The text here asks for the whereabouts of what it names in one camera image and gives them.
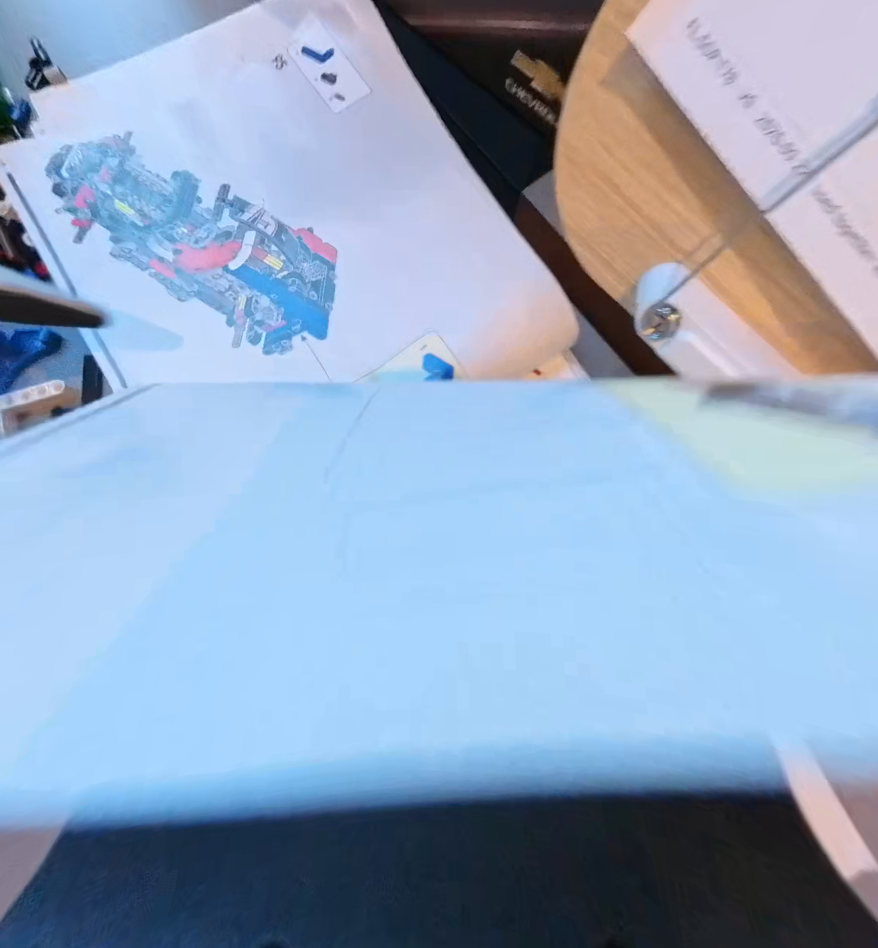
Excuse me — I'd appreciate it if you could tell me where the white printed paper sheet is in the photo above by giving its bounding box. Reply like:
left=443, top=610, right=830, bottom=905
left=624, top=0, right=878, bottom=349

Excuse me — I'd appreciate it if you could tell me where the round wooden board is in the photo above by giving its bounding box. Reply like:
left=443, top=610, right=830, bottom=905
left=553, top=0, right=878, bottom=376

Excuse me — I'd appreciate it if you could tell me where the white instruction booklet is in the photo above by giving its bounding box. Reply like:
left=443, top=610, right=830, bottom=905
left=0, top=0, right=878, bottom=890

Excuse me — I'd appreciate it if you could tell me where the pile of loose toy bricks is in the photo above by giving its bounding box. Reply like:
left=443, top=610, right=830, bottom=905
left=0, top=96, right=126, bottom=453

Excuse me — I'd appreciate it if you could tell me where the black printed box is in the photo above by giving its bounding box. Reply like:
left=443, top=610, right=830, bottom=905
left=376, top=0, right=677, bottom=376

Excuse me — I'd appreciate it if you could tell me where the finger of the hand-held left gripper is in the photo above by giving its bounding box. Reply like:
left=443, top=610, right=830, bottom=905
left=0, top=280, right=108, bottom=330

